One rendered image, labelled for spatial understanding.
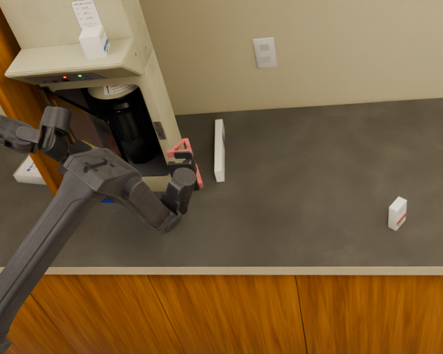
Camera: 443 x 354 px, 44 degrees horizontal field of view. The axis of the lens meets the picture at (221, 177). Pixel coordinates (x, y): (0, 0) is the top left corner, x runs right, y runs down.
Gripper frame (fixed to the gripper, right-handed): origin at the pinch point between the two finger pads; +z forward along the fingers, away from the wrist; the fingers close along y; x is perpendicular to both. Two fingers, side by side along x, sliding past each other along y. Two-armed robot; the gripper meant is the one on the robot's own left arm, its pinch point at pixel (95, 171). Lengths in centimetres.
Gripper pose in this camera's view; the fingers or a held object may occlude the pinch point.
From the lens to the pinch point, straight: 156.4
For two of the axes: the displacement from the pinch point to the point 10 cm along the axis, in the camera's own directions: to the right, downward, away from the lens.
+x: 7.4, 3.6, -5.7
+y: -5.1, 8.5, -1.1
